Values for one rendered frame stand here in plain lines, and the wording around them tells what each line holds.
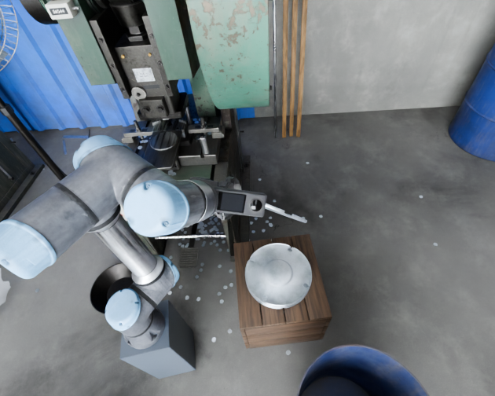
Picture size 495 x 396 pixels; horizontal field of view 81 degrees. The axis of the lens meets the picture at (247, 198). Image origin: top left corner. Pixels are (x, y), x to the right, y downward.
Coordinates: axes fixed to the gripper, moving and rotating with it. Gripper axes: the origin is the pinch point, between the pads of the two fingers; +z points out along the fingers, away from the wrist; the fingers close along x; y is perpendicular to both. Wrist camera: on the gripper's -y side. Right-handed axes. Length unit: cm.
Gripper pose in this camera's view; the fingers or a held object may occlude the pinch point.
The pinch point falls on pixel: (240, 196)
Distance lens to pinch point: 70.7
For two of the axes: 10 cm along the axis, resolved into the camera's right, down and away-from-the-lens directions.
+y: -9.5, -1.8, 2.5
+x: -1.6, 9.8, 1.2
